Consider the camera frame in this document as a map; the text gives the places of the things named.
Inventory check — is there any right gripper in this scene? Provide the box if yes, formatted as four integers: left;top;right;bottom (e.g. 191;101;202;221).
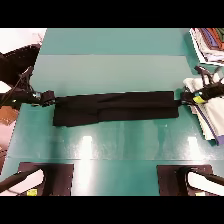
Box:
180;89;198;106

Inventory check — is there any stack of folded clothes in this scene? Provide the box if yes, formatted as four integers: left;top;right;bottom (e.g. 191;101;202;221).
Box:
189;28;224;67

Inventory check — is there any heap of clothes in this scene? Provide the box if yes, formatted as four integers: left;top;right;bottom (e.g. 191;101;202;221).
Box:
182;75;224;147

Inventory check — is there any black shirt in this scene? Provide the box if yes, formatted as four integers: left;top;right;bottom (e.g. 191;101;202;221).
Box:
52;90;180;128

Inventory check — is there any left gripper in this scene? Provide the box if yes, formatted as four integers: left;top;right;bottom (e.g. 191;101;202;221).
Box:
40;89;57;108

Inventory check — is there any black garment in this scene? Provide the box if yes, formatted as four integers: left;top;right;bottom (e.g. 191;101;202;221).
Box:
0;43;43;88

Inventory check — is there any brown garment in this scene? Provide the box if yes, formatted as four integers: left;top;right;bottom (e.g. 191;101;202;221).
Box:
0;105;20;126

